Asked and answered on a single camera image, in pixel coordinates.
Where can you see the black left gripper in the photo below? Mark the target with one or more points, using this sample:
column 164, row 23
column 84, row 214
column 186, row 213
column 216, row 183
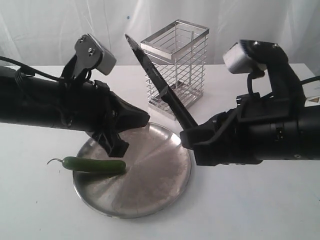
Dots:
column 87, row 108

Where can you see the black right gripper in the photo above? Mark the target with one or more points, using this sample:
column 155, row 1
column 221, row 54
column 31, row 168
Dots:
column 258, row 129

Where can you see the black kitchen knife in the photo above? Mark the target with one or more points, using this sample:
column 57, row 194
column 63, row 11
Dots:
column 184, row 118

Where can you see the green cucumber with stem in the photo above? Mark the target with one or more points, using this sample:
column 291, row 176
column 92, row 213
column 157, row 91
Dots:
column 87, row 165

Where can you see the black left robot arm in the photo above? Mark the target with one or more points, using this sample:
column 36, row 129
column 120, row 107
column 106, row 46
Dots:
column 35, row 103

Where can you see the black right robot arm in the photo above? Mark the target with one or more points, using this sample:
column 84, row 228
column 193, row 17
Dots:
column 280, row 80

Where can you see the round steel plate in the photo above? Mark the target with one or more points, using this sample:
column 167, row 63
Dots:
column 158, row 169

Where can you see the white backdrop curtain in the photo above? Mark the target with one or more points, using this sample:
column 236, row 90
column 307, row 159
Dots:
column 43, row 32

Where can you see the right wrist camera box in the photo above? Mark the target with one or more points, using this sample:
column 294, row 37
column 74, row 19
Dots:
column 238, row 61

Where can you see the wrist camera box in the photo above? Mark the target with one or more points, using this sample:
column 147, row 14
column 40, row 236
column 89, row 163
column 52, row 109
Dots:
column 91, row 54
column 238, row 61

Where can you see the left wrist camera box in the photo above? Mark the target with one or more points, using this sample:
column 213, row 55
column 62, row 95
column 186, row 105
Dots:
column 91, row 54

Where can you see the chrome wire utensil holder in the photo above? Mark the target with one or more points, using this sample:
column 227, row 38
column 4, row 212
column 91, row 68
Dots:
column 178, row 51

